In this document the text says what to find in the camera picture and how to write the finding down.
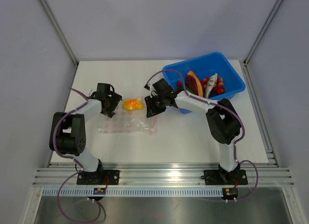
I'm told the green fake cucumber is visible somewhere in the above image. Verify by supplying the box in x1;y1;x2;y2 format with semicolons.
186;87;194;94

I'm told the controller board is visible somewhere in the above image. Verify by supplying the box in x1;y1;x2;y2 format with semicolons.
222;188;239;199
93;187;106;195

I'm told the dark red fake food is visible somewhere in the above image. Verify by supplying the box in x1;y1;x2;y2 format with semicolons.
185;73;200;95

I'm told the aluminium frame post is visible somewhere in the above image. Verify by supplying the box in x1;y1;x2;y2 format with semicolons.
33;0;79;67
243;0;285;66

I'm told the left aluminium frame post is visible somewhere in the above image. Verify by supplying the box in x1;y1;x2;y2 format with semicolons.
33;0;79;67

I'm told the left controller board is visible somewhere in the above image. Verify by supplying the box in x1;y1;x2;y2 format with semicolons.
93;187;106;195

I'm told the orange papaya slice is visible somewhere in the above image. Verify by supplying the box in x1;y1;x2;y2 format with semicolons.
185;71;204;97

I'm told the fake lychee bunch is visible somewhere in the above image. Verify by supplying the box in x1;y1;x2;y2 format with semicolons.
200;77;225;98

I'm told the blue plastic bin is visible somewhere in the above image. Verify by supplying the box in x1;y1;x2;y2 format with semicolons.
163;52;246;109

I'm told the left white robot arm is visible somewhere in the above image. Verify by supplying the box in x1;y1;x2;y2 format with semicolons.
49;83;122;186

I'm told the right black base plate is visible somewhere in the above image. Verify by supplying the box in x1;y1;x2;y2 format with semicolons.
200;169;248;186

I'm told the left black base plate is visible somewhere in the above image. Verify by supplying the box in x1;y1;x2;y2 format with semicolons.
77;170;120;185

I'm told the white slotted cable duct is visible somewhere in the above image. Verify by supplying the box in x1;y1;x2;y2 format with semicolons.
42;187;223;197

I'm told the clear zip top bag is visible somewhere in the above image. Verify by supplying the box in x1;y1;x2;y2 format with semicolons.
97;97;156;134

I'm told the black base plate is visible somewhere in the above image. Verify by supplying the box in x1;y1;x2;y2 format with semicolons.
200;169;248;186
77;170;120;185

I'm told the right controller board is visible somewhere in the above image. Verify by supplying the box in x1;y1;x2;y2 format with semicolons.
222;188;239;199

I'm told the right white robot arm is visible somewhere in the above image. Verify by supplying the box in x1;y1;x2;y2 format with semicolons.
144;79;248;186

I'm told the yellow fake mango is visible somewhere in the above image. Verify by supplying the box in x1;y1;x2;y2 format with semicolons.
123;98;143;111

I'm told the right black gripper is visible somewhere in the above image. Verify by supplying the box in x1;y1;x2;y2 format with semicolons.
145;94;167;118

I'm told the aluminium mounting rail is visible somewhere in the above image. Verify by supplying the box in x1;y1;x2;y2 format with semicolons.
32;163;295;187

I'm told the right aluminium frame post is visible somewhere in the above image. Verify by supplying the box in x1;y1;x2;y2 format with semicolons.
243;0;285;66

